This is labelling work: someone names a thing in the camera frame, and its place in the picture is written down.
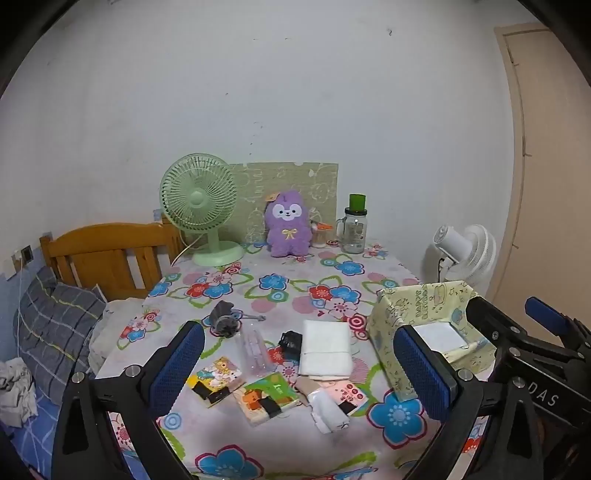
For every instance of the white standing fan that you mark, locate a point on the white standing fan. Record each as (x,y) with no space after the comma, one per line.
(461,244)

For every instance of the green desk fan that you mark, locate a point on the green desk fan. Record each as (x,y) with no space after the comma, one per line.
(198,198)

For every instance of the floral tablecloth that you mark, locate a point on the floral tablecloth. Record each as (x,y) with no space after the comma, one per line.
(295,267)

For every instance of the wooden bed headboard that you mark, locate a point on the wooden bed headboard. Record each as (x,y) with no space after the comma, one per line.
(101,240)

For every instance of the clear plastic packet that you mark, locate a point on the clear plastic packet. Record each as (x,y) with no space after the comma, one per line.
(256,348)

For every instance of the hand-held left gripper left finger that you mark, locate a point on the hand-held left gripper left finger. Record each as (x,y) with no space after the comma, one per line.
(178,367)

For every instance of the printed cardboard sheet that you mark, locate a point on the printed cardboard sheet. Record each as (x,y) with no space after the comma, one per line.
(295,182)

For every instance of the white folded cloth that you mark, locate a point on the white folded cloth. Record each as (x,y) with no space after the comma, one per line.
(325,346)

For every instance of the grey plaid pillow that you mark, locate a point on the grey plaid pillow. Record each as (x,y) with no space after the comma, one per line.
(55,323)

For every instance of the wall socket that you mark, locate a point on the wall socket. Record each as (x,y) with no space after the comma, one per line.
(27,253)

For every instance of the yellow printed paper box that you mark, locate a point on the yellow printed paper box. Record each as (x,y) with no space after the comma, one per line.
(383,341)

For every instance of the black plastic bag roll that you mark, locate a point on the black plastic bag roll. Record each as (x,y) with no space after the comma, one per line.
(291,344)

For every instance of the yellow cartoon tissue pack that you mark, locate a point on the yellow cartoon tissue pack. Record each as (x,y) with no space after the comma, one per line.
(217,376)

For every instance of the small white packet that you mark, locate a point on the small white packet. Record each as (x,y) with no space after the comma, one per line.
(325,410)

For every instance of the beige paper packet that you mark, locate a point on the beige paper packet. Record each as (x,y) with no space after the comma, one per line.
(304,387)

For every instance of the beige door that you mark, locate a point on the beige door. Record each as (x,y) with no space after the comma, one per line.
(545,161)

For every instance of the green orange tissue pack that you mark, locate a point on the green orange tissue pack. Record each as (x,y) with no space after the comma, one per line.
(272,392)

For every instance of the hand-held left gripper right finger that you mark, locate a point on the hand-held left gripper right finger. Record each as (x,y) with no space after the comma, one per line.
(421,369)

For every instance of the purple plush toy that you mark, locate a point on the purple plush toy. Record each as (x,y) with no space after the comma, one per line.
(288,230)

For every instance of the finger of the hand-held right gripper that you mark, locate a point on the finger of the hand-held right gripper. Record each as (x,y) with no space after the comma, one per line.
(489,321)
(547,316)

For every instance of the glass jar mug green lid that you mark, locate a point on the glass jar mug green lid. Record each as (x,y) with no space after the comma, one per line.
(353,230)

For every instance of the white flat tissue packet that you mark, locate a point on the white flat tissue packet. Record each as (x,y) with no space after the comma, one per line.
(438,337)

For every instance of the pink tissue pack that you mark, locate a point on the pink tissue pack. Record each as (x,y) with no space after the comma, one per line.
(347,394)

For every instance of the blue bed sheet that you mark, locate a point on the blue bed sheet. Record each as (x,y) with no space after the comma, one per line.
(30,443)

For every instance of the white crumpled cloth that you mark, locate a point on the white crumpled cloth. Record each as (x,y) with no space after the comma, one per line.
(16,387)

